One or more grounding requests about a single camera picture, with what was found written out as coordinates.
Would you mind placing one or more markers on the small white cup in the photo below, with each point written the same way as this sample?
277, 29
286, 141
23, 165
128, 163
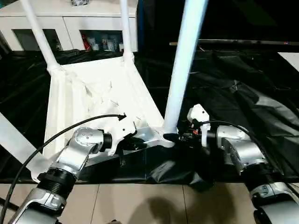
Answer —
121, 46

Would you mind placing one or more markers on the white plastic table top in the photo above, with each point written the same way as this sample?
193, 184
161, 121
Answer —
77, 98

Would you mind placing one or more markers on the white flat board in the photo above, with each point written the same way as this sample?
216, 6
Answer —
292, 59

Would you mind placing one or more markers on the dark long bar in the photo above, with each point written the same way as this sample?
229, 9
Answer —
245, 42

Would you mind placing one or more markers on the white plastic table leg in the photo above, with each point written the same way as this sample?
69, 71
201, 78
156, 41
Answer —
182, 65
14, 137
125, 28
40, 35

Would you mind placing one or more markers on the black mat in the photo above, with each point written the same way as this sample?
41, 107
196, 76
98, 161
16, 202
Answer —
245, 93

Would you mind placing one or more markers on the patterned white cup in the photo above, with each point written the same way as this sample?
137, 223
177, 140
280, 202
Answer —
109, 44

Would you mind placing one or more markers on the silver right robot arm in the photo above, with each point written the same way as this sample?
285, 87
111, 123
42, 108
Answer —
245, 149

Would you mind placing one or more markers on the black box with gold label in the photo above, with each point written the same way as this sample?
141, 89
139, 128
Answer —
158, 23

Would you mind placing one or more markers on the plain white cup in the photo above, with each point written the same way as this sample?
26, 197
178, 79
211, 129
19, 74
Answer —
95, 46

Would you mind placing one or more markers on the dark crumpled bundle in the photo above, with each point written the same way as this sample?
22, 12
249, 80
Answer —
79, 2

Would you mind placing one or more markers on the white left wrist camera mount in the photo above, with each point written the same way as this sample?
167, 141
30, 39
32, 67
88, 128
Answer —
121, 126

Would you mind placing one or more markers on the white cabinet with glass doors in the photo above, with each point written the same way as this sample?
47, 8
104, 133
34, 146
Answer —
70, 18

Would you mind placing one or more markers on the black rounded object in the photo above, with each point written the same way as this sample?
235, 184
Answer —
114, 222

